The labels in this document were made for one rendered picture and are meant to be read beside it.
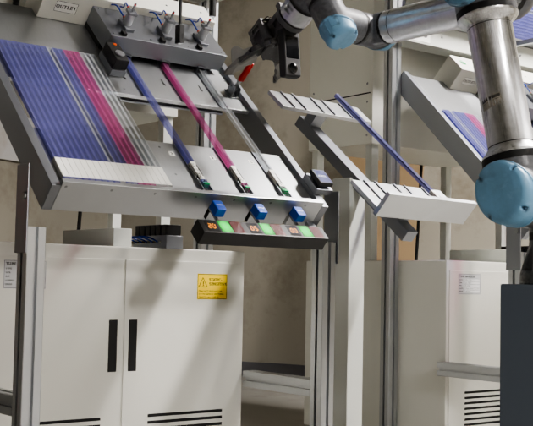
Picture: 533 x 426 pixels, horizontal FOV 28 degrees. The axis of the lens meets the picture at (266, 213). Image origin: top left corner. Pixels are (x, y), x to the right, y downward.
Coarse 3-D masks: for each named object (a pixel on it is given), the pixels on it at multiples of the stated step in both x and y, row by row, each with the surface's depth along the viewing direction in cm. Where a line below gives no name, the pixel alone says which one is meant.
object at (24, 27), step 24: (0, 24) 243; (24, 24) 249; (48, 24) 254; (72, 24) 260; (72, 48) 250; (96, 48) 256; (144, 72) 257; (192, 72) 269; (216, 72) 276; (120, 96) 251; (144, 96) 248; (168, 96) 253; (192, 96) 259
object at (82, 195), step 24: (72, 192) 204; (96, 192) 207; (120, 192) 210; (144, 192) 213; (168, 192) 216; (192, 192) 219; (216, 192) 224; (168, 216) 221; (192, 216) 225; (240, 216) 232; (288, 216) 240; (312, 216) 243
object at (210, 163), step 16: (160, 144) 233; (160, 160) 228; (176, 160) 231; (208, 160) 238; (240, 160) 244; (256, 160) 248; (272, 160) 252; (176, 176) 226; (192, 176) 229; (208, 176) 232; (224, 176) 235; (256, 176) 242; (288, 176) 249; (240, 192) 233; (256, 192) 236; (272, 192) 239; (288, 192) 241; (304, 192) 246
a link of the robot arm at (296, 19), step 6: (288, 0) 237; (282, 6) 240; (288, 6) 237; (282, 12) 239; (288, 12) 238; (294, 12) 237; (288, 18) 238; (294, 18) 237; (300, 18) 237; (306, 18) 237; (288, 24) 239; (294, 24) 238; (300, 24) 239; (306, 24) 240
